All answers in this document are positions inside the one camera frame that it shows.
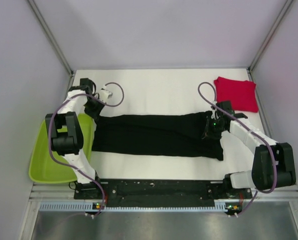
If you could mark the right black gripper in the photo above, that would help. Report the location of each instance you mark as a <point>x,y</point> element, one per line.
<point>209,133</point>

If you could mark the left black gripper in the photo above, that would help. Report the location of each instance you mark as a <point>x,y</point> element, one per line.
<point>95,114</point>

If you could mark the black t shirt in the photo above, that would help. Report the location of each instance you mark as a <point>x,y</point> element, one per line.
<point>157,135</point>

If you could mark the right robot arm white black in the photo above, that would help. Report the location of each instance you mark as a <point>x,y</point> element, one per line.
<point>273,163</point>

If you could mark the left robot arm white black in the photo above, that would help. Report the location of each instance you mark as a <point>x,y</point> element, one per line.
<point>64,132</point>

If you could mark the folded red t shirt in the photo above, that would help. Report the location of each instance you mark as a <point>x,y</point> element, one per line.
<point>241,94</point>

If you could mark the lime green plastic bin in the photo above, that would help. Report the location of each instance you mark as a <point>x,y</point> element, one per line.
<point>42,169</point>

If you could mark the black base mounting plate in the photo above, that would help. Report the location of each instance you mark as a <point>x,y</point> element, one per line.
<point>148,193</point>

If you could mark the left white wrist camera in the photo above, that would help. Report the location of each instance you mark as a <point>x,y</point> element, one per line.
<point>104,94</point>

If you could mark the left aluminium frame post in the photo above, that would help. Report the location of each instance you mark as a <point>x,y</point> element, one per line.
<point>49,36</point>

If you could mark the aluminium frame post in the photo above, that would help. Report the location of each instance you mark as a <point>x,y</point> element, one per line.
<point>288,4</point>
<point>49,36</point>

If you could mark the grey slotted cable duct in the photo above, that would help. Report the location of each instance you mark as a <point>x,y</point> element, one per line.
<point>93,208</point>

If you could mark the right aluminium frame post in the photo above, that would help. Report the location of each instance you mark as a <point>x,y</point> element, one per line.
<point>288,4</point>

